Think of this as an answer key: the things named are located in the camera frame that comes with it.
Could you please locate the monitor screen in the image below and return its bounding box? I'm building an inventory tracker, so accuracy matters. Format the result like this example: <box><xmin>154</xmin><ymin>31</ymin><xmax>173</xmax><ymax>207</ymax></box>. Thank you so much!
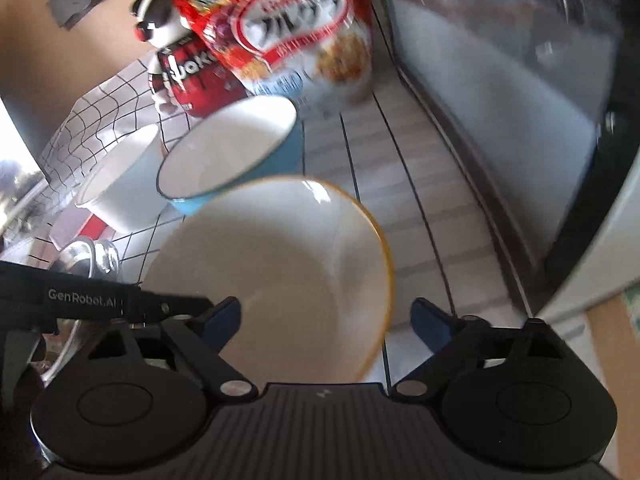
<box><xmin>0</xmin><ymin>95</ymin><xmax>46</xmax><ymax>241</ymax></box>

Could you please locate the white checked tablecloth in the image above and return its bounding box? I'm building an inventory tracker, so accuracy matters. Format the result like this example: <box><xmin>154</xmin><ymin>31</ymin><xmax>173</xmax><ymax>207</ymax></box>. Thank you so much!
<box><xmin>0</xmin><ymin>52</ymin><xmax>541</xmax><ymax>391</ymax></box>

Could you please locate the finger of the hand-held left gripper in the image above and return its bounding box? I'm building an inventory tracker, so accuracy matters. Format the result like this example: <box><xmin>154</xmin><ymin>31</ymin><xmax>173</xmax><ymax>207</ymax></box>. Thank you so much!
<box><xmin>140</xmin><ymin>287</ymin><xmax>213</xmax><ymax>319</ymax></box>

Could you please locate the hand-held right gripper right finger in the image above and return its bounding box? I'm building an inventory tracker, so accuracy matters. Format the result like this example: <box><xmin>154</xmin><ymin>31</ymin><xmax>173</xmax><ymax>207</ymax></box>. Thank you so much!
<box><xmin>387</xmin><ymin>297</ymin><xmax>568</xmax><ymax>401</ymax></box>

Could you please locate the blue bowl with white inside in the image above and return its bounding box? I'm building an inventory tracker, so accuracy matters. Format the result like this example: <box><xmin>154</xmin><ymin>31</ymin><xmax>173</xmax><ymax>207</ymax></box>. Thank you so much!
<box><xmin>156</xmin><ymin>95</ymin><xmax>306</xmax><ymax>216</ymax></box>

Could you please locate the red flat object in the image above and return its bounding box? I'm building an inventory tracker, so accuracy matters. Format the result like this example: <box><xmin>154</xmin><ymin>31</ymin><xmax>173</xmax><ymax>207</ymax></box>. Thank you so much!
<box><xmin>50</xmin><ymin>212</ymin><xmax>117</xmax><ymax>256</ymax></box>

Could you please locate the white bowl with yellow rim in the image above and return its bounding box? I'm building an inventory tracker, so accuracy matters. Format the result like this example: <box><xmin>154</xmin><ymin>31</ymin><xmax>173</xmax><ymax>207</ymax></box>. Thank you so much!
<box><xmin>142</xmin><ymin>176</ymin><xmax>396</xmax><ymax>386</ymax></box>

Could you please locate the glass-front appliance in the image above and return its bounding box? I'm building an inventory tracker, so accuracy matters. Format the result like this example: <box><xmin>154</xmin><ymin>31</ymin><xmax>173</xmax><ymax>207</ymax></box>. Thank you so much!
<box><xmin>370</xmin><ymin>0</ymin><xmax>640</xmax><ymax>321</ymax></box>

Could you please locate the metal pot lid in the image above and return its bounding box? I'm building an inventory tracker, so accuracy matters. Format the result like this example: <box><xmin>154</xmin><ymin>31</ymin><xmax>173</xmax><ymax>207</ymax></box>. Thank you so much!
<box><xmin>30</xmin><ymin>237</ymin><xmax>123</xmax><ymax>386</ymax></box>

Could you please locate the red can toy figure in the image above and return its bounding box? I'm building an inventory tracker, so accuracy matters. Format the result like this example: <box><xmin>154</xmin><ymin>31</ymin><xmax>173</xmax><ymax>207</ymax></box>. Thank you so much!
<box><xmin>129</xmin><ymin>0</ymin><xmax>251</xmax><ymax>118</ymax></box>

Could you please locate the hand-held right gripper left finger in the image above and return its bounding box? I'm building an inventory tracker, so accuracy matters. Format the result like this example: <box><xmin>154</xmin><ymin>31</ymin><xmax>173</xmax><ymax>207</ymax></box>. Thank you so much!
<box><xmin>87</xmin><ymin>296</ymin><xmax>258</xmax><ymax>401</ymax></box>

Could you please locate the red and white cereal bag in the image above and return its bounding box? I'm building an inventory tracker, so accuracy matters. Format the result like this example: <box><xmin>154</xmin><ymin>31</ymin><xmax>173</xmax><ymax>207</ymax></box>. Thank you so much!
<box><xmin>165</xmin><ymin>0</ymin><xmax>376</xmax><ymax>111</ymax></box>

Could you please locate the cardboard box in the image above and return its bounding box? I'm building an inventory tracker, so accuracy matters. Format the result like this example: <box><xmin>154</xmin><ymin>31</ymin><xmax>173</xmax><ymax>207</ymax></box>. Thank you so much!
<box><xmin>585</xmin><ymin>290</ymin><xmax>640</xmax><ymax>401</ymax></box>

